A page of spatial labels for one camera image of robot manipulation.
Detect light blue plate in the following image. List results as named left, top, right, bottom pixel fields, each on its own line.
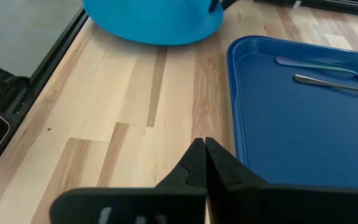
left=82, top=0, right=226, bottom=47

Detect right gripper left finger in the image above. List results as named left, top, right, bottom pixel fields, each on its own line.
left=50, top=138, right=209, bottom=224

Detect iridescent rainbow fork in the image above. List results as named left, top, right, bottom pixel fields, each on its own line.
left=275, top=56, right=358, bottom=85

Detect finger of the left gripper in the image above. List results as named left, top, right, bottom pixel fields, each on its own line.
left=208, top=0, right=221, bottom=14
left=221, top=0, right=239, bottom=11

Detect silver fork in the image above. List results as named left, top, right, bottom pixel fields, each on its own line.
left=293, top=73, right=358, bottom=103

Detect dark blue plastic tray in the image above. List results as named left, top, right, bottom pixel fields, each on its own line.
left=227, top=35, right=358, bottom=190

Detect black table edge rail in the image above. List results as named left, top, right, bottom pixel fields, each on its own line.
left=0, top=8, right=89, bottom=187

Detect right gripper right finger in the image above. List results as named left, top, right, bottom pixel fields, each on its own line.
left=205, top=136, right=358, bottom=224

